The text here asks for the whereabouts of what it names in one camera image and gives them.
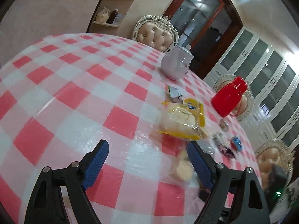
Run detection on white barcode snack packet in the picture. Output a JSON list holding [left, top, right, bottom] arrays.
[[212, 132, 227, 146]]

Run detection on cream tufted chair by shelf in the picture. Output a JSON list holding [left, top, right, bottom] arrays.
[[132, 15, 179, 53]]

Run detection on red plastic thermos jug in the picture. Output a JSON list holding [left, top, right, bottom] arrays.
[[211, 76, 247, 117]]

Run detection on blue cookie snack packet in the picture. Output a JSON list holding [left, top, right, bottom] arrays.
[[230, 136, 242, 152]]

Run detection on dark bottle on shelf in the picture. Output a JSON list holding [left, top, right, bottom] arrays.
[[106, 9, 118, 24]]

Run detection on green white wrapper near teapot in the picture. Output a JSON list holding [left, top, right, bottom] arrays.
[[167, 85, 184, 104]]

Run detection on black pink snack packet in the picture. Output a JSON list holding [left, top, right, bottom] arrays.
[[218, 145, 235, 159]]

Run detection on cream tufted chair behind jug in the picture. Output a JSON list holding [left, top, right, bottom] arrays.
[[212, 74, 254, 121]]

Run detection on small bread bun packet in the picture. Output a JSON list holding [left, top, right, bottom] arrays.
[[170, 149, 194, 182]]

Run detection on cream tufted chair at right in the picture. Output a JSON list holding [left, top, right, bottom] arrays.
[[255, 139, 295, 191]]

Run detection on yellow bread bag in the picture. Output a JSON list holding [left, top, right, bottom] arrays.
[[158, 98, 205, 141]]

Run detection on white glass door cabinet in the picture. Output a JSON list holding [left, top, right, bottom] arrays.
[[204, 28, 298, 150]]

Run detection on white ceramic teapot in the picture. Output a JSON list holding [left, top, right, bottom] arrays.
[[161, 45, 194, 80]]

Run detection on wooden corner shelf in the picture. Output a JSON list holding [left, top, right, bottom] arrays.
[[87, 0, 135, 35]]

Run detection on dark wood glass door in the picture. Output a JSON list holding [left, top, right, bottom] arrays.
[[164, 0, 243, 78]]

